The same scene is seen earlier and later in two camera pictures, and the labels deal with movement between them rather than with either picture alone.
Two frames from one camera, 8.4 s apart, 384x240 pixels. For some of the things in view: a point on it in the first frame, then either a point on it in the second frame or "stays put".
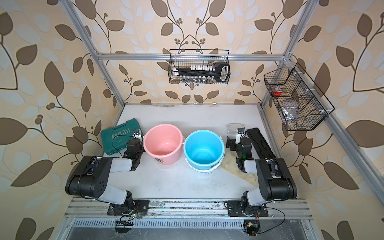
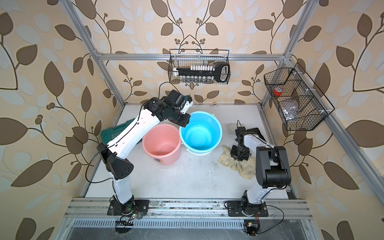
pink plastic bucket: x=163 y=142 stays put
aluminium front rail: x=99 y=208 stays put
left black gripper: x=142 y=145 to x=183 y=123
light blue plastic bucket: x=204 y=150 to x=203 y=134
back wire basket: x=199 y=66 stays put
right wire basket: x=300 y=103 stays put
